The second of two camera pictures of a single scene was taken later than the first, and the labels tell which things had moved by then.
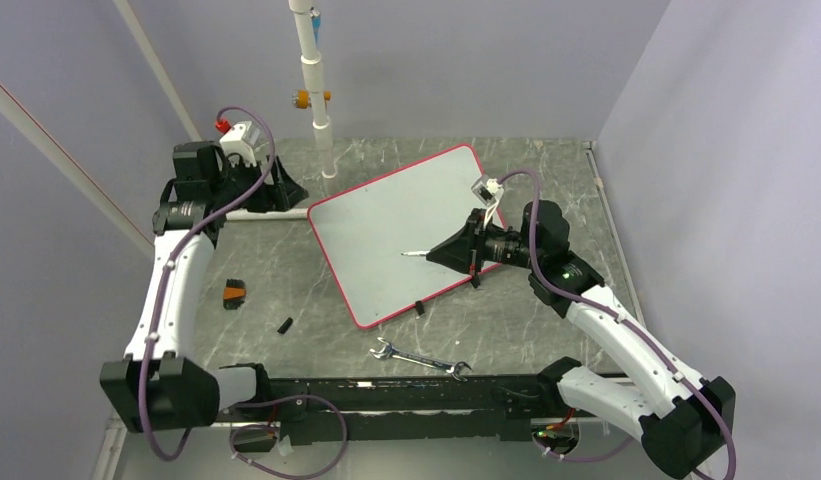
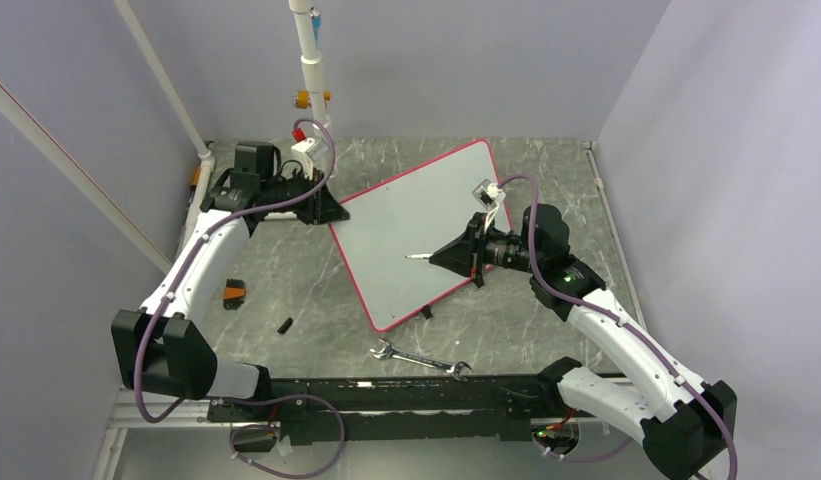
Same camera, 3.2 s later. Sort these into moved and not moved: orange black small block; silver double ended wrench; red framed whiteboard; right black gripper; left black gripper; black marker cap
Moved: red framed whiteboard; left black gripper
Not moved: right black gripper; orange black small block; silver double ended wrench; black marker cap
